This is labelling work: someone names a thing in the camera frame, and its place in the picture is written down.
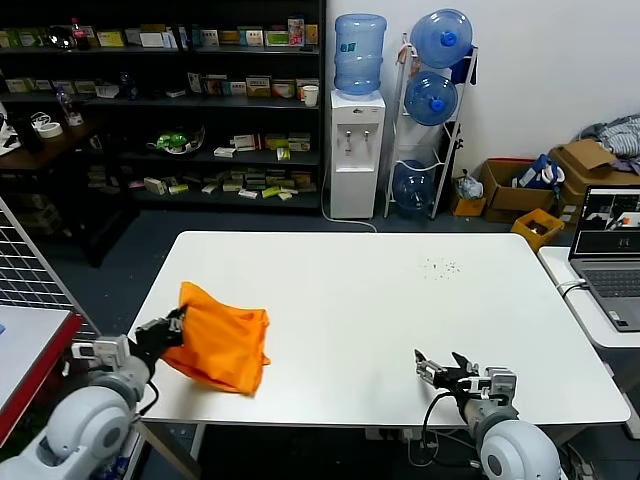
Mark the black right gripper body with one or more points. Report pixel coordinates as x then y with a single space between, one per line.
457 383

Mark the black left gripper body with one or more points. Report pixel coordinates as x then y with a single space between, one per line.
157 337

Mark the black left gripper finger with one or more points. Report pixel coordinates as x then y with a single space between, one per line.
177 314
178 334

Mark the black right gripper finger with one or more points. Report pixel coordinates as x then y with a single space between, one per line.
429 371
466 366

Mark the orange t-shirt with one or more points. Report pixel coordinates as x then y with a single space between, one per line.
220 345

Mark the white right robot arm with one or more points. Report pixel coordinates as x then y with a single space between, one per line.
515 445

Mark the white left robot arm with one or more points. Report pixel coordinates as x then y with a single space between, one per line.
85 430

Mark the pile of grey clothes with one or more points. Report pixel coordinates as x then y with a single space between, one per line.
622 135

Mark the white power strip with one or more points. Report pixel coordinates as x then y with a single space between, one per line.
385 434

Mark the small dark crumbs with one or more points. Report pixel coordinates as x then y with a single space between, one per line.
445 267

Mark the white table with red edge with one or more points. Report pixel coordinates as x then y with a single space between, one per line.
30 350

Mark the small white side table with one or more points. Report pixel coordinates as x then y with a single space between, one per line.
555 265

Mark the yellow plastic bin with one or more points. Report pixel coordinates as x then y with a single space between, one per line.
537 230

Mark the small yellow cardboard box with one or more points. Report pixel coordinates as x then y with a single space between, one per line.
469 206

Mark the grey laptop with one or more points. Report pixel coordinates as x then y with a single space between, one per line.
612 280

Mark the open brown cardboard box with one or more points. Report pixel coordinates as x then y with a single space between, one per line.
500 197

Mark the green and white bag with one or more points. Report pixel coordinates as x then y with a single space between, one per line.
172 141

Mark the grey plastic bag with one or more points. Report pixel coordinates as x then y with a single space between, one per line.
470 186

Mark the blue water jug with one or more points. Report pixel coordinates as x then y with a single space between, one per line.
441 37
430 97
412 187

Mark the red white medicine box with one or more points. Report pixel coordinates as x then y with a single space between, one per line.
246 142

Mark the dark wooden desk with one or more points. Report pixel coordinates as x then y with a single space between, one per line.
55 150

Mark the black shelf unit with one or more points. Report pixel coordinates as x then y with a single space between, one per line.
150 102

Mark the white tape roll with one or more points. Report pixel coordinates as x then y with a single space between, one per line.
50 131

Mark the white water dispenser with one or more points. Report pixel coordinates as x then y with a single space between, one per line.
356 150

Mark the dark blue bottle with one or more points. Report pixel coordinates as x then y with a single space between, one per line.
128 86

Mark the black cup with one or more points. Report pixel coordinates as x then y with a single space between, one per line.
27 135

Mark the clear plastic water bottle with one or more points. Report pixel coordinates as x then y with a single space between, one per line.
64 102

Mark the large brown cardboard box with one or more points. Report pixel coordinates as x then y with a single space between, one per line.
585 157

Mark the yellow white medicine box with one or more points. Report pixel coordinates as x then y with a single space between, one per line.
258 86

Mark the orange white medicine box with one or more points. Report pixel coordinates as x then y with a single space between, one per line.
283 89

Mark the white paper cup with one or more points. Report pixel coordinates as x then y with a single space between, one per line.
310 97

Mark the white metal jug rack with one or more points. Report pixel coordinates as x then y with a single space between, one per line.
467 95

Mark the yellow green medicine box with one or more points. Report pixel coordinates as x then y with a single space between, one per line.
110 39

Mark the cola bottle red cap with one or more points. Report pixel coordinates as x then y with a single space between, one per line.
80 37

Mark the shiny glass bowl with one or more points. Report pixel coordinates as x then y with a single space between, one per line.
62 39

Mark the tall pink print box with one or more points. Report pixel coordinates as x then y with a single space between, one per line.
296 32

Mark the small orange box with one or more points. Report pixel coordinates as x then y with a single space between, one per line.
311 35

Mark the upright blue water bottle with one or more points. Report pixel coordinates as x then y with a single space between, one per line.
360 55

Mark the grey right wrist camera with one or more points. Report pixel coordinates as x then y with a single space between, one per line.
500 382

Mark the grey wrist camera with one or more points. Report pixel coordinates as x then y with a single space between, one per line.
500 382
107 352

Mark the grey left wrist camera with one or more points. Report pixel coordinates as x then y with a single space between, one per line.
107 352

